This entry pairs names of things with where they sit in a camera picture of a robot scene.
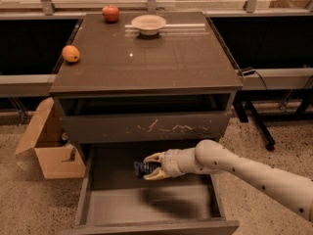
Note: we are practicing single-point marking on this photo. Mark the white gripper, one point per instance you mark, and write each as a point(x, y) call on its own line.
point(170, 163)

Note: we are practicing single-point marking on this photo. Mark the dark blue rxbar wrapper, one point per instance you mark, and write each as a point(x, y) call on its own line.
point(142, 169)

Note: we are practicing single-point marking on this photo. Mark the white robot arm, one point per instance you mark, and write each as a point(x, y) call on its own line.
point(293, 191)

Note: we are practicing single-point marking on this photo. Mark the open middle drawer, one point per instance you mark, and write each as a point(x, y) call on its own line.
point(113, 201)

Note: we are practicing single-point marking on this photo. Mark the scratched top drawer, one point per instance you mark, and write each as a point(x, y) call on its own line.
point(145, 127)

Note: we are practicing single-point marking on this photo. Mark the grey drawer cabinet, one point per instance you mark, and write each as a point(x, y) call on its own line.
point(182, 69)

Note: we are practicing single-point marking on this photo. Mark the black wheeled stand leg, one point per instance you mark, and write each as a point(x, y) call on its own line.
point(241, 108)

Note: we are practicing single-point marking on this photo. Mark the open cardboard box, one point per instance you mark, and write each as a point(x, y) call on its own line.
point(44, 135)

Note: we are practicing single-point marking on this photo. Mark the white bowl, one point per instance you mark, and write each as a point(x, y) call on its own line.
point(149, 24)

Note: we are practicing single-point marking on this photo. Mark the orange fruit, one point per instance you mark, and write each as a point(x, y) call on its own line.
point(71, 54)

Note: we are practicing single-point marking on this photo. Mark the red apple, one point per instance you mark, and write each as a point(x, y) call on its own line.
point(110, 13)

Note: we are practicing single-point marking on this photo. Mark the metal window railing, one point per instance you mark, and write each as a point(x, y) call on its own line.
point(146, 9)

